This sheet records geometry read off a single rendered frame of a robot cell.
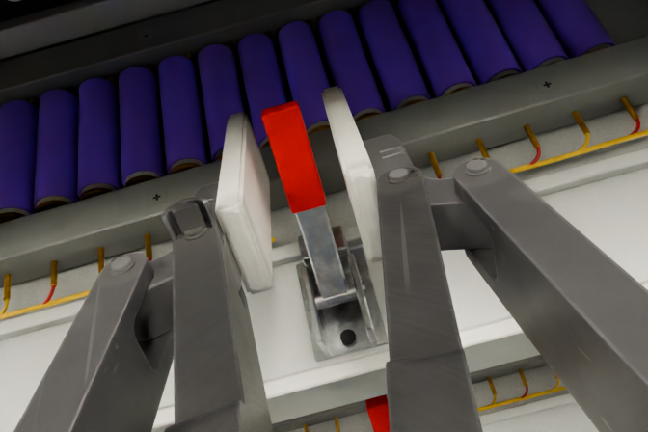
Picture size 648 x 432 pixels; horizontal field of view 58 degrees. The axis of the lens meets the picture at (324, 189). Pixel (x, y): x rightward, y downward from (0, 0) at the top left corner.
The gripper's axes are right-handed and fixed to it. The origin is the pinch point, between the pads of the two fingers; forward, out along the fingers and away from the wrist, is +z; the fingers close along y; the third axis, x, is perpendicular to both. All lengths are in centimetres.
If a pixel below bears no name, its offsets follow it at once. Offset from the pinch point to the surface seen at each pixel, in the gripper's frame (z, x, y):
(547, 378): 9.6, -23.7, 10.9
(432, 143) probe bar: 4.3, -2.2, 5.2
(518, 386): 9.6, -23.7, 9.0
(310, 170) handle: -0.2, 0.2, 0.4
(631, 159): 2.8, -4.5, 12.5
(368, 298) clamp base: 0.7, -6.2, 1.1
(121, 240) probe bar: 4.4, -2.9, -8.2
